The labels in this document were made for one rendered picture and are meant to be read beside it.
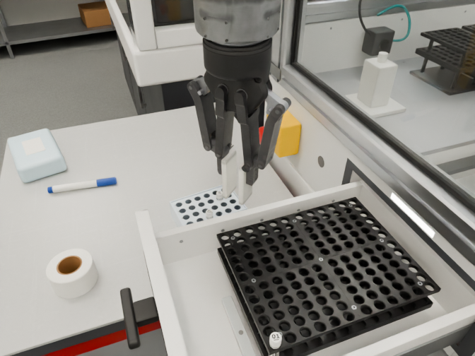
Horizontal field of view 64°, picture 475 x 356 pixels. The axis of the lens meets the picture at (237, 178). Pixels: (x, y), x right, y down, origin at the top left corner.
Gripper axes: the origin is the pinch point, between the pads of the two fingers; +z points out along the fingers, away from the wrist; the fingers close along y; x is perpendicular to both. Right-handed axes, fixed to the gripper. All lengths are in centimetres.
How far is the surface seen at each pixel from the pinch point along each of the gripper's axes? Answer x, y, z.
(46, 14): 211, -338, 86
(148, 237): -13.9, -4.9, 1.6
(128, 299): -21.2, -1.8, 2.9
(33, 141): 4, -56, 15
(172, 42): 46, -47, 5
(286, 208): 3.7, 6.4, 6.1
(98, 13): 224, -278, 79
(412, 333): -8.4, 26.6, 4.7
